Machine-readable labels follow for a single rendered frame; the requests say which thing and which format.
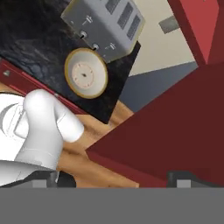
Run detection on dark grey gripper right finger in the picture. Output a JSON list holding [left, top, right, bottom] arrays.
[[165, 171, 224, 189]]

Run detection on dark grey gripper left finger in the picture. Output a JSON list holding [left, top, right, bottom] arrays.
[[6, 170, 77, 189]]

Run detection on dark red cabinet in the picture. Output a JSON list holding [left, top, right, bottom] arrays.
[[85, 61, 224, 188]]

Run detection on white bowl with yellow rim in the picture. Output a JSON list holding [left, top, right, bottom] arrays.
[[64, 47, 109, 100]]

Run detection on grey toaster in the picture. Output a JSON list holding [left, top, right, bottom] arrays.
[[60, 0, 146, 64]]

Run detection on grey wall socket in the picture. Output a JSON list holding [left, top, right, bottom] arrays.
[[158, 15, 180, 35]]

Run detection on red wall cabinet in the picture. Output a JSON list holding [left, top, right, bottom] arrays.
[[167, 0, 224, 67]]

